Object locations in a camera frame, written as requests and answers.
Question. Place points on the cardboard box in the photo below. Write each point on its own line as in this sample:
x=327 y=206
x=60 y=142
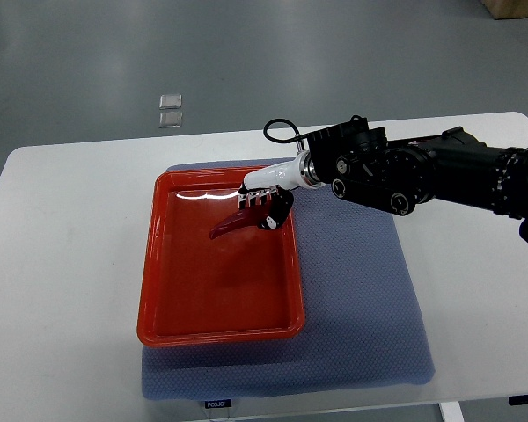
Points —
x=507 y=9

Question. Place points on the red pepper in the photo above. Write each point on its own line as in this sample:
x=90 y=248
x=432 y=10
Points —
x=247 y=217

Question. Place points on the upper floor plate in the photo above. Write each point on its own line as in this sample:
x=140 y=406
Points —
x=170 y=101

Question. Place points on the black table controller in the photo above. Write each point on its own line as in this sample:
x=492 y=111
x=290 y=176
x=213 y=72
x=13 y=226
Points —
x=518 y=400

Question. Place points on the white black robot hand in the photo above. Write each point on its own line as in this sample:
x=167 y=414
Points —
x=286 y=175

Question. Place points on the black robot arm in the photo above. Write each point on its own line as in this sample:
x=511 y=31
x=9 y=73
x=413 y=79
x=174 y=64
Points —
x=362 y=166

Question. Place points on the red plastic tray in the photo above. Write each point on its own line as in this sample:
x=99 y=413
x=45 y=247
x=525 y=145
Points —
x=241 y=286

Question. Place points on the blue-grey mesh mat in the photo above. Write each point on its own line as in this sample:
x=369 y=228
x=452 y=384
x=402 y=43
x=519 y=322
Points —
x=363 y=325

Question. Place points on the black table label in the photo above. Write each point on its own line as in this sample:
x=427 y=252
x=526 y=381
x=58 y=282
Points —
x=218 y=404

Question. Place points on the white table leg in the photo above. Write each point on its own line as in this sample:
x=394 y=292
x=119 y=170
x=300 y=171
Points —
x=451 y=412

